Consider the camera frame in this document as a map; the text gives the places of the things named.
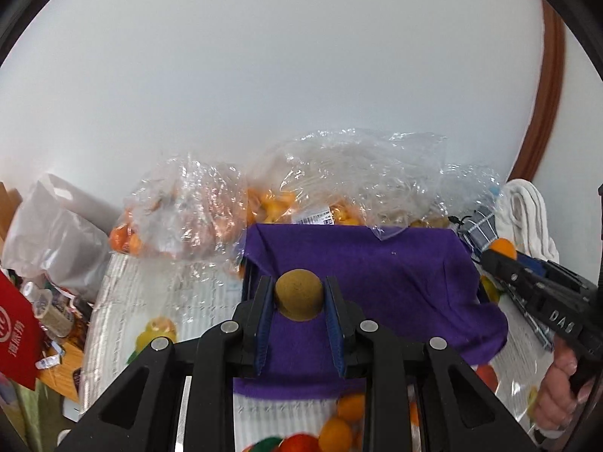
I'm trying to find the purple towel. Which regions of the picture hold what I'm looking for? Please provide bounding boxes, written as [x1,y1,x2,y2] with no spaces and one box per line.
[233,223,510,399]

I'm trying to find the white plastic bag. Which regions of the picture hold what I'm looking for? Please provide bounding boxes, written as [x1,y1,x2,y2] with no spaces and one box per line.
[2,173,118,302]

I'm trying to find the clear bag of oranges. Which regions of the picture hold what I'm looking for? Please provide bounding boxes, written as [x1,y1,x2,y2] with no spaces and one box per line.
[471,348,557,434]

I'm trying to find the clear bag of kumquats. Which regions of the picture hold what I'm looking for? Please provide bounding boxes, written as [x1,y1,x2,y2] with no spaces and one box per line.
[242,127,450,241]

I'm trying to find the clear bag of longans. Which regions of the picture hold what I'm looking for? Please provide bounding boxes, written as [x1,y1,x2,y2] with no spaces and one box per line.
[410,162,502,246]

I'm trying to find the brown wooden door frame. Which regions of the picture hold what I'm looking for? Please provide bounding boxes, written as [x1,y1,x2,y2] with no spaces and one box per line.
[508,0,566,184]

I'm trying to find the clear plastic cup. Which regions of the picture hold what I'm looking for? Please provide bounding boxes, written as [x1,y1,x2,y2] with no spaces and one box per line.
[31,287,55,322]

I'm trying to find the brown wooden board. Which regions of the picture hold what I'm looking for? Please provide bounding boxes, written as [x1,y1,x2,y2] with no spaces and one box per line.
[0,181,22,246]

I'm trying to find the person's right hand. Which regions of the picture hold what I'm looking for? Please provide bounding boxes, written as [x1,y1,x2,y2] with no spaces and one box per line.
[537,346,593,432]

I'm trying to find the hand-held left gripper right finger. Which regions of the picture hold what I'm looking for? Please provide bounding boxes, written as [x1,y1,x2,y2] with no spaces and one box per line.
[324,276,539,452]

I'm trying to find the red packet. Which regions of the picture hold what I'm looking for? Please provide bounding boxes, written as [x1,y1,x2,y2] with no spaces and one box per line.
[0,270,45,391]

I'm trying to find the orange tangerine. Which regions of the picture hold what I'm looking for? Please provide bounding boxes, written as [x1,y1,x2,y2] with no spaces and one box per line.
[337,394,367,422]
[319,417,354,452]

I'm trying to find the clear bag of tangerines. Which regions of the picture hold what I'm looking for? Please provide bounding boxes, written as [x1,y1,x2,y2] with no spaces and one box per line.
[110,153,246,274]

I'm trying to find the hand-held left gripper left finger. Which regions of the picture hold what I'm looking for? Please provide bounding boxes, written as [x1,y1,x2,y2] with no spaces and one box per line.
[57,275,276,452]

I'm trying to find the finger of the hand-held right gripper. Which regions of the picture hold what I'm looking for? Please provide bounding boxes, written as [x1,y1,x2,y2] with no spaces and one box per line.
[481,249,538,309]
[517,253,566,279]

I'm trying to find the green cloth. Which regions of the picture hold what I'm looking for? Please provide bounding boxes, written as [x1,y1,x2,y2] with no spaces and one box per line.
[0,372,62,452]

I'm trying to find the brown longan fruit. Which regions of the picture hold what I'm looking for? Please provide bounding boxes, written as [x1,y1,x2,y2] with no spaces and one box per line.
[274,268,326,323]

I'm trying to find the white folded towel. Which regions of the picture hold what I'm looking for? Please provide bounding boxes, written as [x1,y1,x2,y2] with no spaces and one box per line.
[499,179,560,264]

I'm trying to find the small orange kumquat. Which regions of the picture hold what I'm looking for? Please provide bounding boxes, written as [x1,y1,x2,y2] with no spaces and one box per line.
[490,238,517,260]

